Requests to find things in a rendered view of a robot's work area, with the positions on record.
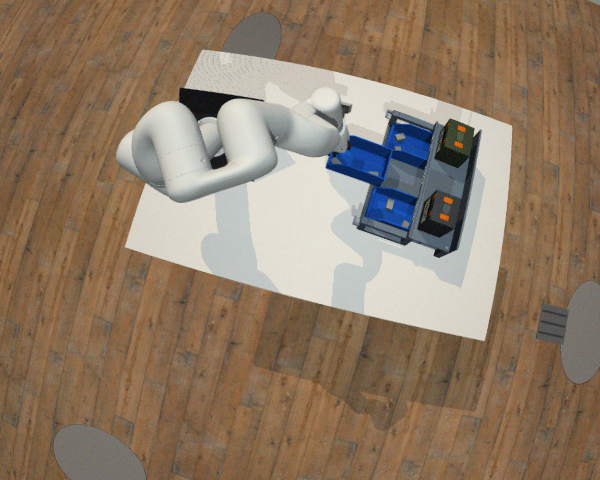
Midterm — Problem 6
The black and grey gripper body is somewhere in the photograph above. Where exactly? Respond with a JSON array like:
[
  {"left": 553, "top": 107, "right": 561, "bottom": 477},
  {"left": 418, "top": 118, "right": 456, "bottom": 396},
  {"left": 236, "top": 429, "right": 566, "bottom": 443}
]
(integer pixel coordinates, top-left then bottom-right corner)
[{"left": 334, "top": 122, "right": 350, "bottom": 153}]

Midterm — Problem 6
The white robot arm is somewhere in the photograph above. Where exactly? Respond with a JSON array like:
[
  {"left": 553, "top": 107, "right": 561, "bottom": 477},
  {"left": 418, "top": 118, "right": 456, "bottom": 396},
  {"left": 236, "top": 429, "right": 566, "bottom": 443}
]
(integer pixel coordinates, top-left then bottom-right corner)
[{"left": 116, "top": 87, "right": 352, "bottom": 203}]

